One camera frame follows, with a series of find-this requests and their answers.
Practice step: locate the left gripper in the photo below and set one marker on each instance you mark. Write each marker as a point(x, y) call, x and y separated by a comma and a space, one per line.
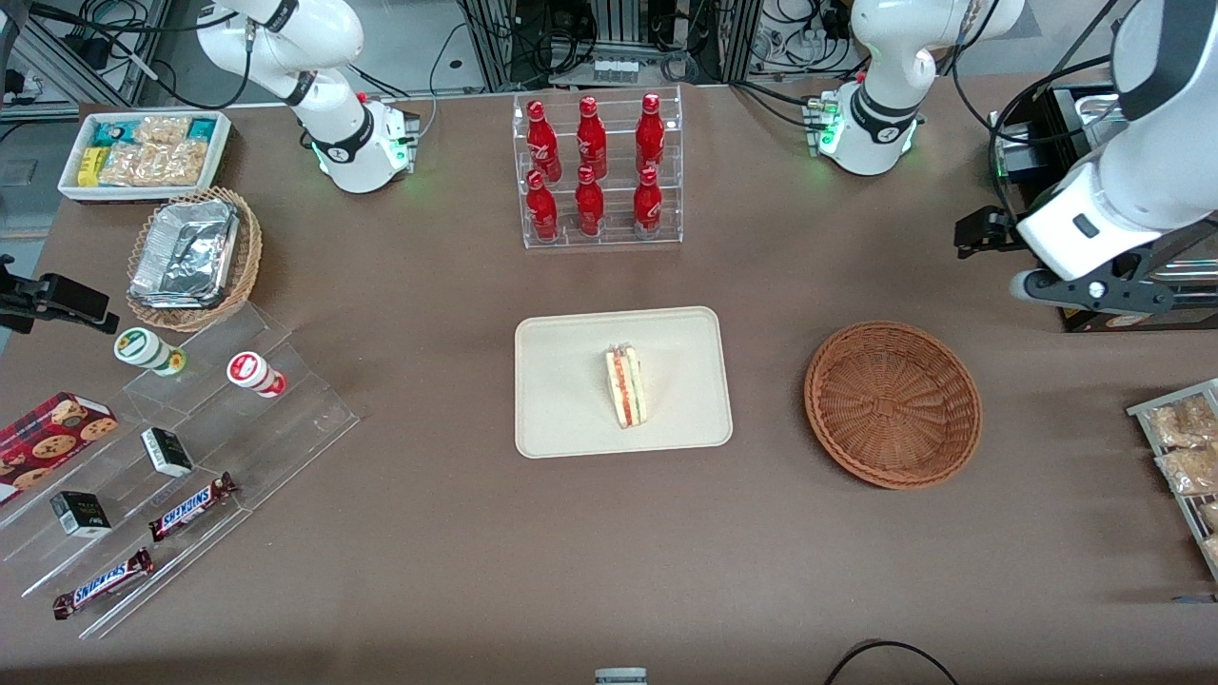
point(996, 231)

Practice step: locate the triangle sandwich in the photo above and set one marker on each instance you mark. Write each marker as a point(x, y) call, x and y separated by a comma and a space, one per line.
point(626, 390)

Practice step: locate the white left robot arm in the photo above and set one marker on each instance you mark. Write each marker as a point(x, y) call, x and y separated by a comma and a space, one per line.
point(885, 57)

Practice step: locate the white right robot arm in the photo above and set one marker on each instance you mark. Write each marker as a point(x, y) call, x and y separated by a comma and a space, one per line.
point(285, 48)

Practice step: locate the brown round wicker basket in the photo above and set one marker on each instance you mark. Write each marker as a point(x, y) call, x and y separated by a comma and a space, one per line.
point(894, 409)

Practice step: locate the beige plastic tray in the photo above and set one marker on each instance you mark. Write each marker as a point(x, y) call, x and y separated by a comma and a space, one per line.
point(561, 381)

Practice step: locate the light tan wicker basket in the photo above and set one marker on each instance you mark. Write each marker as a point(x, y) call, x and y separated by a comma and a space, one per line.
point(247, 257)

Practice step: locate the black food warmer case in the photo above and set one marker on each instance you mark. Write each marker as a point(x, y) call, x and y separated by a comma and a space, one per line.
point(1051, 133)

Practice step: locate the steel warmer pan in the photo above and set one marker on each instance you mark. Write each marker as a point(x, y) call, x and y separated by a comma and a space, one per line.
point(1094, 112)

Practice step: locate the clear bag of snacks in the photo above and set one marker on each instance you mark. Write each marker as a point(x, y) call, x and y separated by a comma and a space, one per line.
point(1189, 471)
point(1211, 550)
point(1185, 423)
point(1209, 516)

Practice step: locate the red cola bottle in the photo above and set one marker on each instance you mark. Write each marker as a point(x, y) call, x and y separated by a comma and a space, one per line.
point(647, 205)
point(543, 143)
point(589, 207)
point(542, 211)
point(592, 141)
point(650, 135)

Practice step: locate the clear acrylic bottle rack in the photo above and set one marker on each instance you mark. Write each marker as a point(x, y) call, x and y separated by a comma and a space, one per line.
point(614, 190)

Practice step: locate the small grey device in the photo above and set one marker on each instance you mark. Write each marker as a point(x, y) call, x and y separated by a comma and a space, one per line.
point(620, 676)

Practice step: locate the red lid yogurt cup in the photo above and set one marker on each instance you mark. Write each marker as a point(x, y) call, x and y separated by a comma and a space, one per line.
point(252, 371)

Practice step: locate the clear acrylic stepped display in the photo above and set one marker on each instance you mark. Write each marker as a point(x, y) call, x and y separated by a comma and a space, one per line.
point(266, 438)

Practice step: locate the teal snack packet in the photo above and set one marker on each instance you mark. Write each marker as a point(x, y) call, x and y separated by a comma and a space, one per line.
point(202, 128)
point(114, 131)

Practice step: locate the silver foil container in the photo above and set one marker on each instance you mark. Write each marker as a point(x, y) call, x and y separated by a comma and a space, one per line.
point(186, 252)

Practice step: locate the small clear cracker bag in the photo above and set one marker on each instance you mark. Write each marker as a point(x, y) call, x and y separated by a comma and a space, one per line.
point(162, 129)

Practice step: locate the large clear cracker bag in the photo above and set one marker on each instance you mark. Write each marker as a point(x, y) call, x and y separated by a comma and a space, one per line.
point(157, 165)

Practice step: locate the Snickers chocolate bar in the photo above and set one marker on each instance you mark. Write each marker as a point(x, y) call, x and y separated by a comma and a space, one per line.
point(190, 507)
point(103, 583)

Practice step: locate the small black carton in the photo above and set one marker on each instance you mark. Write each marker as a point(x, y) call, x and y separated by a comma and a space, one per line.
point(166, 452)
point(81, 514)

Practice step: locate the green lid yogurt cup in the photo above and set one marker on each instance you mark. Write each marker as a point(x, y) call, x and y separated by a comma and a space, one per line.
point(143, 348)

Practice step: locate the yellow snack packet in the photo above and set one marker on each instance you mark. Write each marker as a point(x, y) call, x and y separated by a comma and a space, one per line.
point(90, 166)

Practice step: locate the white rectangular snack bin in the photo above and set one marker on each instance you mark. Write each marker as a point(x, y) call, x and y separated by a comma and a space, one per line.
point(68, 181)

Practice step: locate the red cookie box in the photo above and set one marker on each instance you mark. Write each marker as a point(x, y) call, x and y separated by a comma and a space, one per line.
point(48, 442)

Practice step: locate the aluminium frame rack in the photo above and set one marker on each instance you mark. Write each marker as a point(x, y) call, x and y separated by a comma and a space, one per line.
point(609, 29)

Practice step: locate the black clamp mount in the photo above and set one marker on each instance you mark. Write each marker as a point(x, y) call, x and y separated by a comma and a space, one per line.
point(57, 300)

